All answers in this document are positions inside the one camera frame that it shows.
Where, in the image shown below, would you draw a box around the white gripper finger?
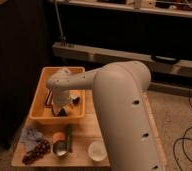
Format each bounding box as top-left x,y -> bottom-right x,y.
52,104 -> 60,116
65,105 -> 73,116

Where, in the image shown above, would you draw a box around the teal sponge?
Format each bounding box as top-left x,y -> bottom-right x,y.
57,108 -> 68,117

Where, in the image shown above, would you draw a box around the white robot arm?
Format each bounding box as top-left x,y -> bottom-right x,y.
46,61 -> 165,171

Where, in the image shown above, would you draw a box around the brown striped object in bin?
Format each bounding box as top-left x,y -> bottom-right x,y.
45,91 -> 53,107

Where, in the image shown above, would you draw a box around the yellow plastic bin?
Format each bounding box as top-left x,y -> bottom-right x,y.
29,67 -> 85,125

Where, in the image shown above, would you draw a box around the green cucumber toy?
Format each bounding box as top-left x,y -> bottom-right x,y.
66,125 -> 72,153

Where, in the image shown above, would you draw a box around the orange carrot toy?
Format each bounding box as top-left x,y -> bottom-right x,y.
52,132 -> 66,142

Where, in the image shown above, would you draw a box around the grey crumpled cloth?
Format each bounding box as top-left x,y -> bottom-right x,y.
21,127 -> 43,152

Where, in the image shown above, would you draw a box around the small metal cup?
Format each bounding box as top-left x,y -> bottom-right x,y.
53,140 -> 68,157

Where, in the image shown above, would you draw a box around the purple grape bunch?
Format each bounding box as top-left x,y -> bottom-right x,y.
22,139 -> 51,165

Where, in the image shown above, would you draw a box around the grey vertical pole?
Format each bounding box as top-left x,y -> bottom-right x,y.
54,0 -> 66,45

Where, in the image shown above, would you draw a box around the wooden shelf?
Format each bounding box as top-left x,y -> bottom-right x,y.
48,0 -> 192,18

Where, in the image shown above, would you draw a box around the black handle on rail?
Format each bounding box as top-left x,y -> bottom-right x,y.
151,55 -> 180,65

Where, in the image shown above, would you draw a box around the black cables on floor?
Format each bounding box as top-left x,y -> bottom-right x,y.
172,63 -> 192,171

